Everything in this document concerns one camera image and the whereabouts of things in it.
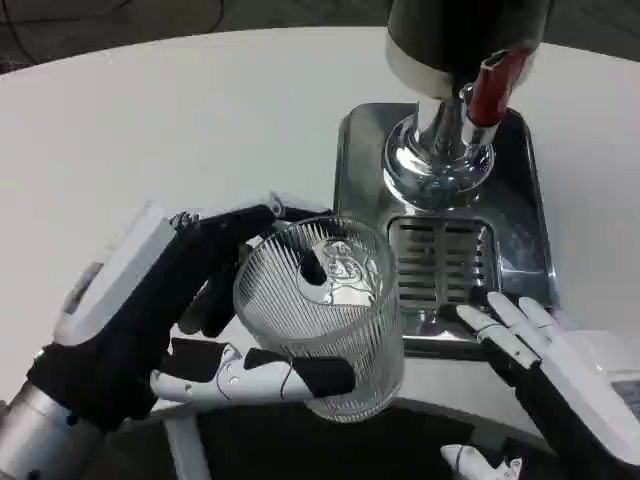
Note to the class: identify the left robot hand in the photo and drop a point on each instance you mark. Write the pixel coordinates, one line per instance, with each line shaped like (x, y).
(125, 320)

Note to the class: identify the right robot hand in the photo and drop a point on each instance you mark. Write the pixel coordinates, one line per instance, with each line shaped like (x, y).
(575, 380)

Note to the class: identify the clear ribbed glass cup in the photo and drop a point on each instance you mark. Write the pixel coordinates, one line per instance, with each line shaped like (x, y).
(345, 320)

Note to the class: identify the left silver robot forearm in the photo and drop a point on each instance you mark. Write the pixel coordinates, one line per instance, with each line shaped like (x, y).
(25, 430)

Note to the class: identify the steel drip tray grid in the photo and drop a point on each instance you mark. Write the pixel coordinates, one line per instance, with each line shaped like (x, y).
(440, 260)

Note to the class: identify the steel drip tray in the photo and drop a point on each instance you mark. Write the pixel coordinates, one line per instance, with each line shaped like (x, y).
(362, 165)

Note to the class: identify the drink dispenser with chrome stand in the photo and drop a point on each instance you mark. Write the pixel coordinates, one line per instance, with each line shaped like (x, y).
(440, 45)

